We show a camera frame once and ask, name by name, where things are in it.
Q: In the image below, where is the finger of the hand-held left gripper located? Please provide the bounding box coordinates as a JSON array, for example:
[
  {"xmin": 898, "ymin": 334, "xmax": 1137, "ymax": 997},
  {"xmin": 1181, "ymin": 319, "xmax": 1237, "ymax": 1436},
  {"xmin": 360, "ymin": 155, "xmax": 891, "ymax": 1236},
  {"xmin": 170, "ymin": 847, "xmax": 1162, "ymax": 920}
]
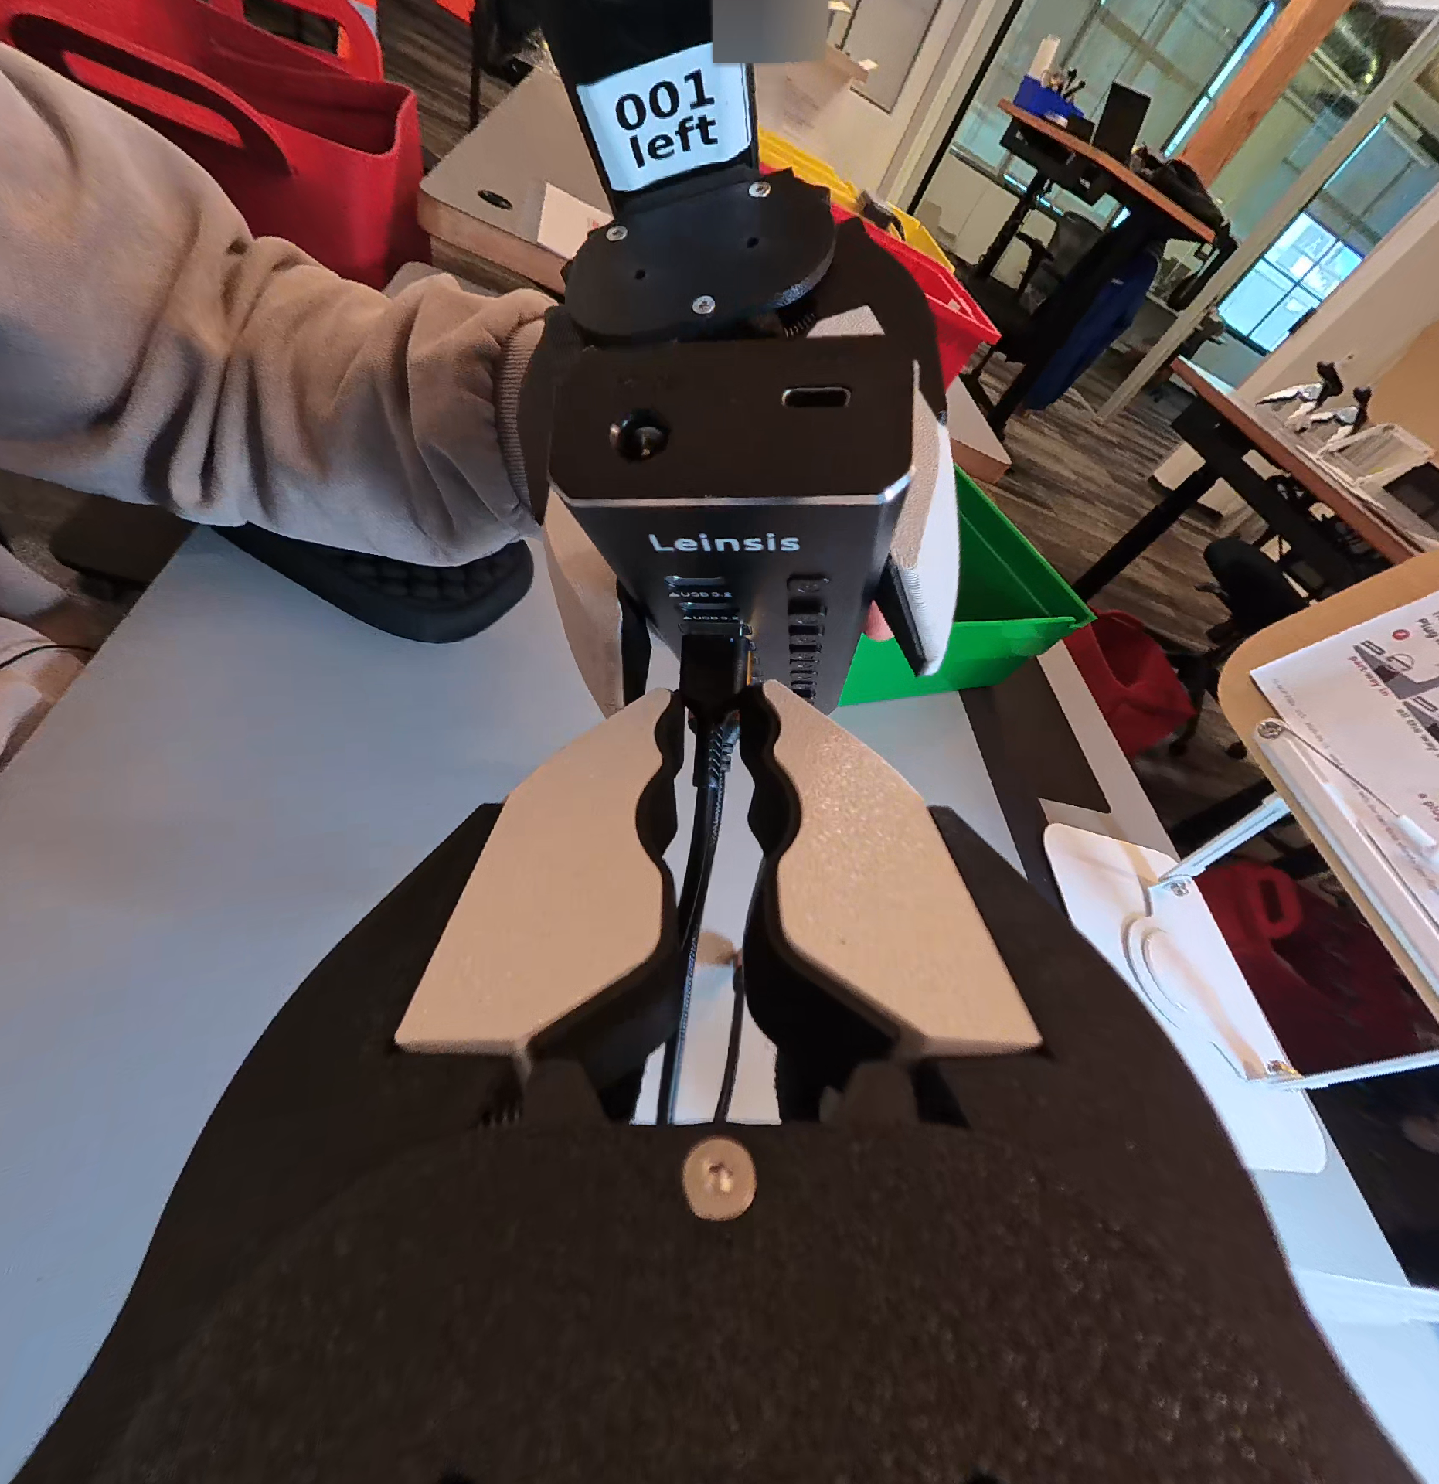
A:
[
  {"xmin": 875, "ymin": 369, "xmax": 964, "ymax": 682},
  {"xmin": 543, "ymin": 498, "xmax": 628, "ymax": 719}
]

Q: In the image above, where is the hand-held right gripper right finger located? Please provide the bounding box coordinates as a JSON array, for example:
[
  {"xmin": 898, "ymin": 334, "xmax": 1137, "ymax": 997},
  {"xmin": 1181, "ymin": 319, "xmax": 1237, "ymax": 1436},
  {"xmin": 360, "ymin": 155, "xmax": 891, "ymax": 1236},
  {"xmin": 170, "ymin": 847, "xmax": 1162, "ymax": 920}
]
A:
[{"xmin": 739, "ymin": 678, "xmax": 1044, "ymax": 1061}]

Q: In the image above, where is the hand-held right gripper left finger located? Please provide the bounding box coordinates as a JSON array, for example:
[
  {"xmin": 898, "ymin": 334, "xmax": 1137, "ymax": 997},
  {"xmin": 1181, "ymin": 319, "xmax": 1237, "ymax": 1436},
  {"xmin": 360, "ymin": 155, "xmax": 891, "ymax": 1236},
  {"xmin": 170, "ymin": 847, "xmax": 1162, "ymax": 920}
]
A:
[{"xmin": 391, "ymin": 686, "xmax": 687, "ymax": 1061}]

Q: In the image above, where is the green plastic bin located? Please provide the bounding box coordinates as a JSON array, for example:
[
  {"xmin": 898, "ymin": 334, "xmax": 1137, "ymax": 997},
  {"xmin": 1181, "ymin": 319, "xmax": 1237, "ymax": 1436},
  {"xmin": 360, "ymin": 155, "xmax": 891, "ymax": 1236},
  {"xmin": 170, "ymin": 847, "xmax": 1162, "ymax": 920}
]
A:
[{"xmin": 837, "ymin": 463, "xmax": 1094, "ymax": 711}]

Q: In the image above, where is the black braided usb cable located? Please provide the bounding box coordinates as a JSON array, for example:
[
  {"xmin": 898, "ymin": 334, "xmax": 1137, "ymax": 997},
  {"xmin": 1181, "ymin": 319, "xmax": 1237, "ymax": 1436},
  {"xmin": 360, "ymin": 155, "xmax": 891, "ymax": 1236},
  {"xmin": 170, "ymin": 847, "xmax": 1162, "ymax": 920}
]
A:
[{"xmin": 658, "ymin": 632, "xmax": 752, "ymax": 1128}]

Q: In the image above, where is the black multi-port usb hub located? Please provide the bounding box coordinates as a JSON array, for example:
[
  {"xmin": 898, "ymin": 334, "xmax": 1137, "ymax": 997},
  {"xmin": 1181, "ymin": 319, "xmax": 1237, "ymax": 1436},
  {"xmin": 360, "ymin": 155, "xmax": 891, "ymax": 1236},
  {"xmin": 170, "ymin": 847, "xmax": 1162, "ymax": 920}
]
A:
[{"xmin": 543, "ymin": 342, "xmax": 920, "ymax": 717}]

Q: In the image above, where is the person's left forearm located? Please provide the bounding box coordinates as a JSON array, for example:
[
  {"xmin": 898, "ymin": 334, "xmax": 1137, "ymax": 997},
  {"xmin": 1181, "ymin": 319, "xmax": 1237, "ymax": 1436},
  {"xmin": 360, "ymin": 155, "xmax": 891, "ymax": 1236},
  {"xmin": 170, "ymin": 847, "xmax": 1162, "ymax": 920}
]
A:
[{"xmin": 0, "ymin": 32, "xmax": 560, "ymax": 573}]

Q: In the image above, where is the yellow plastic bin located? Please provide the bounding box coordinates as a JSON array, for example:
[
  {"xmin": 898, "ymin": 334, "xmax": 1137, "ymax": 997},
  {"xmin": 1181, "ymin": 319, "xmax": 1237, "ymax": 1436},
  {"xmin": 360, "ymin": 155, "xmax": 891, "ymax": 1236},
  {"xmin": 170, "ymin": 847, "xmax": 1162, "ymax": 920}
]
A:
[{"xmin": 756, "ymin": 127, "xmax": 954, "ymax": 273}]

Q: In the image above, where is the red plastic bin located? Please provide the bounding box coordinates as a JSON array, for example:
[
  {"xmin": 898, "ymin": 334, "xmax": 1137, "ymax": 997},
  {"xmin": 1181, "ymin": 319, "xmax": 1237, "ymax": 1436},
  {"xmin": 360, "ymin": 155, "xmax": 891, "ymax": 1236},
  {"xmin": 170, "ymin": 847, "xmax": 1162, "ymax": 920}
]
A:
[{"xmin": 829, "ymin": 202, "xmax": 1004, "ymax": 390}]

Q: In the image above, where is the white document stand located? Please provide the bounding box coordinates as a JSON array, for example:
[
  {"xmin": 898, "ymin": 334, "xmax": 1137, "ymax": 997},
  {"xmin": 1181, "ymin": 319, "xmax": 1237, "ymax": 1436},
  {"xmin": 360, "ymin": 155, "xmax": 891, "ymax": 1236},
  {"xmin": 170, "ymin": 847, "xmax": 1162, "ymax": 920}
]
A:
[{"xmin": 1041, "ymin": 538, "xmax": 1439, "ymax": 1174}]

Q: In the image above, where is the blue jacket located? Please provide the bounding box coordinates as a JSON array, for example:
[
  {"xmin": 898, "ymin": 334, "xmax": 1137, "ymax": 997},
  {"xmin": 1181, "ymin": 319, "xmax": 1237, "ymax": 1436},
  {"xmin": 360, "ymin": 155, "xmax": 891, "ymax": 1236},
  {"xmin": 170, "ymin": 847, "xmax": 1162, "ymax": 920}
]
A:
[{"xmin": 1023, "ymin": 244, "xmax": 1164, "ymax": 409}]

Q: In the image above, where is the wooden standing desk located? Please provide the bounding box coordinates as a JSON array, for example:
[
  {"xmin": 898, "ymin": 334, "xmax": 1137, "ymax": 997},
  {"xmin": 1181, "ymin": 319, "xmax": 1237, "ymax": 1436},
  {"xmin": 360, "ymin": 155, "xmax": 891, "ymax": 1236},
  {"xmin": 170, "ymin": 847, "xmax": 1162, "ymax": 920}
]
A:
[
  {"xmin": 994, "ymin": 98, "xmax": 1242, "ymax": 282},
  {"xmin": 1169, "ymin": 357, "xmax": 1439, "ymax": 569}
]

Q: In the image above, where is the red tote bag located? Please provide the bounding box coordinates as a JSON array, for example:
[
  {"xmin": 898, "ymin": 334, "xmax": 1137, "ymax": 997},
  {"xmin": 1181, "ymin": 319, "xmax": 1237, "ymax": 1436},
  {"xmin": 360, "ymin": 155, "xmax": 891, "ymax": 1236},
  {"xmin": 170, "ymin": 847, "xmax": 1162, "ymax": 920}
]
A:
[{"xmin": 0, "ymin": 0, "xmax": 433, "ymax": 292}]

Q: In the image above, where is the printed instruction sheet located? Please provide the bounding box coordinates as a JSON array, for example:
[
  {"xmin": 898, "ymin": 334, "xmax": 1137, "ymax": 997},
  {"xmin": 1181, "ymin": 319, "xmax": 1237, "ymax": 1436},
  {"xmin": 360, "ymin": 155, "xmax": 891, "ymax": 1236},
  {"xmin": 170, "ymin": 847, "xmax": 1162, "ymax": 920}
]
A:
[{"xmin": 1250, "ymin": 576, "xmax": 1439, "ymax": 865}]

